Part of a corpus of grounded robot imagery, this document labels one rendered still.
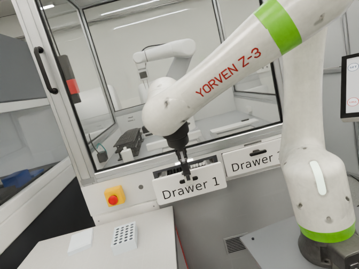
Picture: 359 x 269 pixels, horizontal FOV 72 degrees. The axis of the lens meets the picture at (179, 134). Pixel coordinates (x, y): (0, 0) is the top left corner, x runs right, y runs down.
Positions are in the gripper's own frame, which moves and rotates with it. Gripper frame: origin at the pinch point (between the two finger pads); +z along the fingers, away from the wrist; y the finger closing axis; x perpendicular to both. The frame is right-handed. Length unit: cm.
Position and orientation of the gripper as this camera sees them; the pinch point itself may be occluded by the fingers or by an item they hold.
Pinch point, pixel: (188, 177)
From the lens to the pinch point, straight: 96.0
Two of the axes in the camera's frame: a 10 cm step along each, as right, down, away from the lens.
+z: 2.2, 8.2, 5.3
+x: 9.7, -2.6, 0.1
